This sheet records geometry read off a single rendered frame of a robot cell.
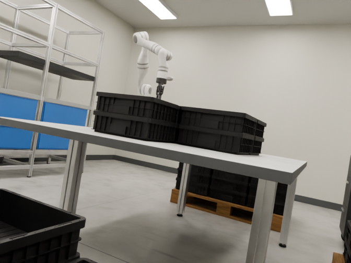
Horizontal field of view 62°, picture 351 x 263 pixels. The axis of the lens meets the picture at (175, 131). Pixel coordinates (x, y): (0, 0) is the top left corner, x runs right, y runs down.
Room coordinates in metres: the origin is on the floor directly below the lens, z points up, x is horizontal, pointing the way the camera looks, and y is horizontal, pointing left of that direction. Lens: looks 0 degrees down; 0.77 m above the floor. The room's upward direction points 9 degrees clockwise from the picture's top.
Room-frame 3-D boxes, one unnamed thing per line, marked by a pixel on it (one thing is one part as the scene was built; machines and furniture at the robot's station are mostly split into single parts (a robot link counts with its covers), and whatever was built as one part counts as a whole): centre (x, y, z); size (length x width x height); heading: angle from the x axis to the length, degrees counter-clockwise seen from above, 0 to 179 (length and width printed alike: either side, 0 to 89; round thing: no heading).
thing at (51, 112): (3.72, 1.40, 0.60); 0.72 x 0.03 x 0.56; 154
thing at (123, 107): (1.73, 0.24, 0.87); 0.40 x 0.30 x 0.11; 62
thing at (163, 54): (2.07, 0.16, 1.25); 0.09 x 0.07 x 0.15; 142
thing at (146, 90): (2.46, 0.30, 1.04); 0.09 x 0.09 x 0.17; 71
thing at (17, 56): (3.68, 1.67, 1.32); 1.20 x 0.45 x 0.06; 154
